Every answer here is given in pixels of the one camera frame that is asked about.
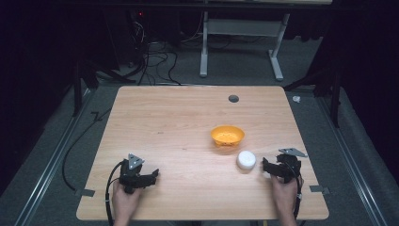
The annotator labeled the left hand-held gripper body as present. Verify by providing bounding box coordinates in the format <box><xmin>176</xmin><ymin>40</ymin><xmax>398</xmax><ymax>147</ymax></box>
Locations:
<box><xmin>119</xmin><ymin>153</ymin><xmax>149</xmax><ymax>194</ymax></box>

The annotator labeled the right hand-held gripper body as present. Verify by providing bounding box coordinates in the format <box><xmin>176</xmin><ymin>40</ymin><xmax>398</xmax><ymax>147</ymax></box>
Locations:
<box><xmin>275</xmin><ymin>148</ymin><xmax>309</xmax><ymax>184</ymax></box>

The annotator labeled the person's left hand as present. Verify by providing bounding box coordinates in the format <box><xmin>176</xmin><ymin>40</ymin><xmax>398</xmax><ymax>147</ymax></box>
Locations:
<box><xmin>111</xmin><ymin>180</ymin><xmax>144</xmax><ymax>220</ymax></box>

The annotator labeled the person's right hand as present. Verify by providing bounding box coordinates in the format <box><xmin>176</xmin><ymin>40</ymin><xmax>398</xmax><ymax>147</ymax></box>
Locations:
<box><xmin>270</xmin><ymin>174</ymin><xmax>305</xmax><ymax>218</ymax></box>

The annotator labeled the white round lid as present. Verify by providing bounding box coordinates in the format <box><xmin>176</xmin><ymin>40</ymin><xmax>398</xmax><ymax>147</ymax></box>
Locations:
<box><xmin>236</xmin><ymin>150</ymin><xmax>257</xmax><ymax>171</ymax></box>

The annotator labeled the grey tape strip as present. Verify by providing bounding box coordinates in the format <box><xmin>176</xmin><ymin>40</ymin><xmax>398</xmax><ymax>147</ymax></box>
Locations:
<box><xmin>309</xmin><ymin>185</ymin><xmax>331</xmax><ymax>196</ymax></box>
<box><xmin>74</xmin><ymin>188</ymin><xmax>96</xmax><ymax>199</ymax></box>

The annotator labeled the orange plastic bowl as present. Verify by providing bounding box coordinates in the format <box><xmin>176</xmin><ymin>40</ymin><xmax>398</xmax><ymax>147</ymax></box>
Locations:
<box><xmin>210</xmin><ymin>124</ymin><xmax>246</xmax><ymax>148</ymax></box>

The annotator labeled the black metal stand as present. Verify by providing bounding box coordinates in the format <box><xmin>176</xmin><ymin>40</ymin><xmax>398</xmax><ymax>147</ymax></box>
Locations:
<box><xmin>282</xmin><ymin>59</ymin><xmax>343</xmax><ymax>129</ymax></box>
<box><xmin>72</xmin><ymin>58</ymin><xmax>137</xmax><ymax>118</ymax></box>

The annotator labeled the dark computer tower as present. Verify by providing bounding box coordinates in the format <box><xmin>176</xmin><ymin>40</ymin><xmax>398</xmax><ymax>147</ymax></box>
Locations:
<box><xmin>103</xmin><ymin>8</ymin><xmax>150</xmax><ymax>69</ymax></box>

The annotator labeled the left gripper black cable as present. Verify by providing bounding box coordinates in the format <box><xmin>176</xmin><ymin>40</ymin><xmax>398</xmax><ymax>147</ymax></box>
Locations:
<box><xmin>104</xmin><ymin>161</ymin><xmax>124</xmax><ymax>226</ymax></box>

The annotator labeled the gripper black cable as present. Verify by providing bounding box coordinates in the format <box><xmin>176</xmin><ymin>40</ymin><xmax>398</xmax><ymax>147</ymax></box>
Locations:
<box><xmin>104</xmin><ymin>161</ymin><xmax>124</xmax><ymax>226</ymax></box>
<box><xmin>292</xmin><ymin>170</ymin><xmax>305</xmax><ymax>221</ymax></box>

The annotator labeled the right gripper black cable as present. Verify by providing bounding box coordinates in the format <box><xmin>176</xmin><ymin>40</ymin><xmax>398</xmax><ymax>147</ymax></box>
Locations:
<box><xmin>292</xmin><ymin>170</ymin><xmax>305</xmax><ymax>221</ymax></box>

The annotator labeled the metal floor rail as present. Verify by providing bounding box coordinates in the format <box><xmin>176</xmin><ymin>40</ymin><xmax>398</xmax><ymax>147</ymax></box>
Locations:
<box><xmin>13</xmin><ymin>89</ymin><xmax>95</xmax><ymax>226</ymax></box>
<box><xmin>314</xmin><ymin>95</ymin><xmax>390</xmax><ymax>226</ymax></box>

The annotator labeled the long black floor cable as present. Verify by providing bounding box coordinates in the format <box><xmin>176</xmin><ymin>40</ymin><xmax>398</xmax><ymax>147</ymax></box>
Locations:
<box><xmin>61</xmin><ymin>107</ymin><xmax>113</xmax><ymax>192</ymax></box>

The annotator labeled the bundle of black floor cables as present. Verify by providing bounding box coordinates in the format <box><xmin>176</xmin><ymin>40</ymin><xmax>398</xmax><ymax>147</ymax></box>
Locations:
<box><xmin>126</xmin><ymin>18</ymin><xmax>205</xmax><ymax>87</ymax></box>

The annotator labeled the white metal desk frame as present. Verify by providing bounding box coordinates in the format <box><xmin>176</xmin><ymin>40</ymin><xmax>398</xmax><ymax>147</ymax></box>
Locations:
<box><xmin>199</xmin><ymin>10</ymin><xmax>292</xmax><ymax>82</ymax></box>

